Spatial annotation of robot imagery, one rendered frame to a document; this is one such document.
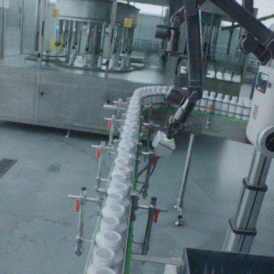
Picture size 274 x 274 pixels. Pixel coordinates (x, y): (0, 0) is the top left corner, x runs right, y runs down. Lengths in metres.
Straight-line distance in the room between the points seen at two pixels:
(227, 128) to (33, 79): 2.80
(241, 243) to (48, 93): 3.47
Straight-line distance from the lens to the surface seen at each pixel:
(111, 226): 0.74
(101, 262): 0.65
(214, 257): 1.13
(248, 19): 1.31
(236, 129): 2.79
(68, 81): 4.55
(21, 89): 4.76
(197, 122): 2.79
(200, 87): 1.40
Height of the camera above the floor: 1.57
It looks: 18 degrees down
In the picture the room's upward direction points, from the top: 8 degrees clockwise
